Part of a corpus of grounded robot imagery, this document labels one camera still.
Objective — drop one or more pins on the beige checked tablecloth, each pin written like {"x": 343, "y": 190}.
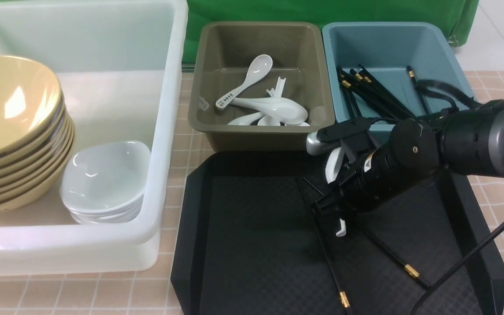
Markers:
{"x": 149, "y": 292}

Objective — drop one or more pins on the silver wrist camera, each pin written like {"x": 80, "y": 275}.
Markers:
{"x": 328, "y": 138}

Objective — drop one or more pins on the large white plastic tub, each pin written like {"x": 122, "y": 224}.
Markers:
{"x": 119, "y": 64}

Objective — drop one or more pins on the stack of yellow bowls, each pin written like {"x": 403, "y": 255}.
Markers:
{"x": 37, "y": 134}

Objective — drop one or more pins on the white ceramic spoon upright handle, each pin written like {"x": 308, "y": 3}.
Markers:
{"x": 274, "y": 92}

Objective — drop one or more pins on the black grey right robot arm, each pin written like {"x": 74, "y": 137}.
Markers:
{"x": 466, "y": 142}

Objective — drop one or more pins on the olive brown plastic bin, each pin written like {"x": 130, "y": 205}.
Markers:
{"x": 225, "y": 52}

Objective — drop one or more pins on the teal blue plastic bin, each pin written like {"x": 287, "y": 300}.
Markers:
{"x": 386, "y": 49}

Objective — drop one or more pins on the black plastic serving tray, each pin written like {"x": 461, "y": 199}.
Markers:
{"x": 246, "y": 243}

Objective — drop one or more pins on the white ceramic spoon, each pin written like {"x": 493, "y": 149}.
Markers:
{"x": 332, "y": 168}
{"x": 246, "y": 120}
{"x": 283, "y": 109}

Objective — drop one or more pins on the bundle of black chopsticks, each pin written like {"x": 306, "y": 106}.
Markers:
{"x": 362, "y": 84}

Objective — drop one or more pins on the stack of white dishes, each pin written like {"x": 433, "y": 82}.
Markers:
{"x": 105, "y": 184}

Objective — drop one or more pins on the lone black chopstick in bin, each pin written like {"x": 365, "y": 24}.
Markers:
{"x": 421, "y": 97}

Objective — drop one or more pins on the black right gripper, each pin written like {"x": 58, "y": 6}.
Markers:
{"x": 410, "y": 156}

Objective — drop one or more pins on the white spoon with lettering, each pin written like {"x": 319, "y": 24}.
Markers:
{"x": 258, "y": 69}

